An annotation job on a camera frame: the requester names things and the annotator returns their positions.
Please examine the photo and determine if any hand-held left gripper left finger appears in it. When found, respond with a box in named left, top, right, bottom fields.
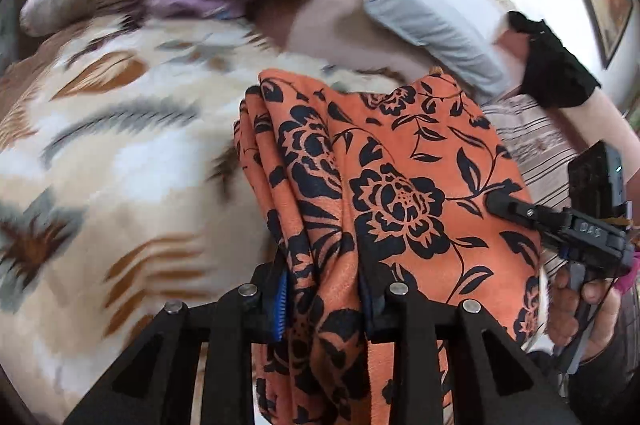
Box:
left=62, top=250, right=291, bottom=425

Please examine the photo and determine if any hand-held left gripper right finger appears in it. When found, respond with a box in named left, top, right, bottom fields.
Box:
left=357, top=279, right=581, bottom=425

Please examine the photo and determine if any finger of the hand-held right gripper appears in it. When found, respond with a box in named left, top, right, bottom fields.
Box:
left=485, top=190, right=571, bottom=236

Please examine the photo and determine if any orange black floral garment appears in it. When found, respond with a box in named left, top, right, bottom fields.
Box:
left=232, top=67, right=551, bottom=425

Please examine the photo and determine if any person's right forearm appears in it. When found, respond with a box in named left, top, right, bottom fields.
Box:
left=570, top=295, right=640, bottom=425

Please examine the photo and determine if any person's right hand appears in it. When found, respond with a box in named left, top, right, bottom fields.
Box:
left=546, top=266, right=623, bottom=358

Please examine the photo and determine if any beige striped folded quilt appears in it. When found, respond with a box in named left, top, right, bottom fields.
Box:
left=480, top=95, right=586, bottom=266

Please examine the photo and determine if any black sock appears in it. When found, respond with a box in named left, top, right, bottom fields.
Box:
left=507, top=11, right=602, bottom=110

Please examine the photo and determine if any pink cloth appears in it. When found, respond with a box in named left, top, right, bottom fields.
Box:
left=492, top=27, right=528, bottom=73

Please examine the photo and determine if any cream leaf-print blanket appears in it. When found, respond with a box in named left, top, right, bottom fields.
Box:
left=0, top=12, right=441, bottom=425

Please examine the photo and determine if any grey padded cushion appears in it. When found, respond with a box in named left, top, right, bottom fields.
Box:
left=357, top=0, right=511, bottom=106

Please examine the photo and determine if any mauve brown blanket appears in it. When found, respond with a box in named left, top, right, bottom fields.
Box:
left=250, top=0, right=431, bottom=80

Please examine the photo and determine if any purple printed cloth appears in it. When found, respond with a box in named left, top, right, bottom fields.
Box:
left=145, top=0, right=251, bottom=22

